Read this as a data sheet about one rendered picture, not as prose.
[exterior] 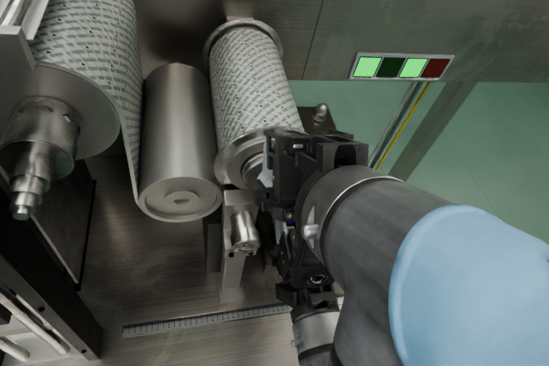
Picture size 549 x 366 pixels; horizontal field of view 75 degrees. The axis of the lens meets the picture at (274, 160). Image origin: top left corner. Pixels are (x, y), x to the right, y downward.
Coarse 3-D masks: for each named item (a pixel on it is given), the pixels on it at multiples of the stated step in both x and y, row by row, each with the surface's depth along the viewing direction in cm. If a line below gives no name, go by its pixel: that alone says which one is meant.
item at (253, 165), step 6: (252, 156) 47; (258, 156) 46; (246, 162) 47; (252, 162) 46; (258, 162) 46; (246, 168) 47; (252, 168) 46; (258, 168) 47; (246, 174) 47; (252, 174) 47; (258, 174) 48; (246, 180) 48; (252, 180) 48; (252, 186) 50
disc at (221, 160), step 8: (256, 128) 44; (264, 128) 44; (272, 128) 44; (280, 128) 45; (288, 128) 45; (296, 128) 46; (240, 136) 45; (248, 136) 45; (256, 136) 45; (264, 136) 45; (232, 144) 45; (240, 144) 45; (224, 152) 46; (232, 152) 46; (216, 160) 47; (224, 160) 47; (216, 168) 48; (224, 168) 49; (216, 176) 50; (224, 176) 50; (224, 184) 51; (232, 184) 52
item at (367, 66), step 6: (360, 60) 80; (366, 60) 80; (372, 60) 81; (378, 60) 81; (360, 66) 81; (366, 66) 82; (372, 66) 82; (360, 72) 83; (366, 72) 83; (372, 72) 83
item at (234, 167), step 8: (248, 144) 45; (256, 144) 45; (272, 144) 46; (240, 152) 46; (248, 152) 46; (256, 152) 46; (232, 160) 47; (240, 160) 47; (232, 168) 48; (240, 168) 49; (232, 176) 50; (240, 176) 50; (240, 184) 51
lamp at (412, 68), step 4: (408, 60) 83; (412, 60) 83; (416, 60) 83; (420, 60) 83; (424, 60) 84; (408, 64) 83; (412, 64) 84; (416, 64) 84; (420, 64) 84; (424, 64) 84; (404, 68) 84; (408, 68) 84; (412, 68) 85; (416, 68) 85; (420, 68) 85; (404, 72) 85; (408, 72) 85; (412, 72) 86; (416, 72) 86; (400, 76) 86; (404, 76) 86; (408, 76) 86; (412, 76) 87; (416, 76) 87
